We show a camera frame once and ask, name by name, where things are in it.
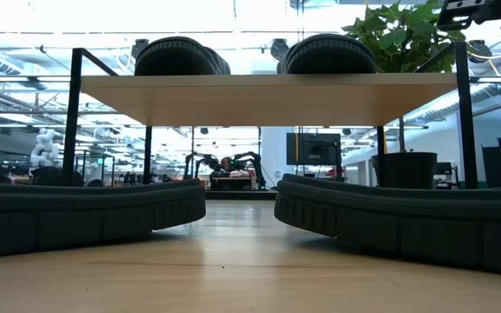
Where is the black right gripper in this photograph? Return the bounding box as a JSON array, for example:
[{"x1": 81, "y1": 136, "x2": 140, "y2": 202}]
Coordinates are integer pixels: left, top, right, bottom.
[{"x1": 437, "y1": 0, "x2": 501, "y2": 44}]

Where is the round black ceiling lamp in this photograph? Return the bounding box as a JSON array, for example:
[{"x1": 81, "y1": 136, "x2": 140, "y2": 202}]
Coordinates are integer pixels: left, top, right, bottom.
[
  {"x1": 130, "y1": 37, "x2": 150, "y2": 60},
  {"x1": 270, "y1": 37, "x2": 291, "y2": 62},
  {"x1": 467, "y1": 39, "x2": 493, "y2": 60}
]

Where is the small black equipment stand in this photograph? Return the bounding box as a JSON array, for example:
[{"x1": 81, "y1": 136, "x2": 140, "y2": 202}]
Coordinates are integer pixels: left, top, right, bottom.
[{"x1": 433, "y1": 161, "x2": 460, "y2": 189}]

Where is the green potted plant black pot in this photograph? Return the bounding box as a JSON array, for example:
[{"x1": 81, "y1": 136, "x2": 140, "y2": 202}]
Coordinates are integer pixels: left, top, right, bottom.
[{"x1": 340, "y1": 0, "x2": 468, "y2": 190}]

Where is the black background monitor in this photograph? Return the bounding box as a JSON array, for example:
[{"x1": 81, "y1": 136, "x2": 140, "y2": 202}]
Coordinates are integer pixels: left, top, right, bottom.
[{"x1": 285, "y1": 132, "x2": 343, "y2": 167}]

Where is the person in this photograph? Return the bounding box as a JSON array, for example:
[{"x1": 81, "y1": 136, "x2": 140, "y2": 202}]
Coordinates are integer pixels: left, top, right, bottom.
[{"x1": 218, "y1": 156, "x2": 239, "y2": 175}]

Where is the black metal rack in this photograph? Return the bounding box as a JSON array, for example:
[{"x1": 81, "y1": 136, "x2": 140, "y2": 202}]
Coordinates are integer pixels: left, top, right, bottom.
[{"x1": 76, "y1": 151, "x2": 116, "y2": 186}]

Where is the white humanoid robot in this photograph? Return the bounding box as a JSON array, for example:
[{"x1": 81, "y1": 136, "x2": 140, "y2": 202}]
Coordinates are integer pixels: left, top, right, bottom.
[{"x1": 30, "y1": 128, "x2": 60, "y2": 169}]

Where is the wooden shelf black metal frame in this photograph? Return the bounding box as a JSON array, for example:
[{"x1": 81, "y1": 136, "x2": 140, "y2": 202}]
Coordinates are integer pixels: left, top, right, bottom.
[{"x1": 61, "y1": 41, "x2": 480, "y2": 190}]

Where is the black aluminium rig frame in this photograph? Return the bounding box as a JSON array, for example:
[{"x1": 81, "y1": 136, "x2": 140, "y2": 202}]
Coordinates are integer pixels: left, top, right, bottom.
[{"x1": 204, "y1": 190, "x2": 277, "y2": 201}]

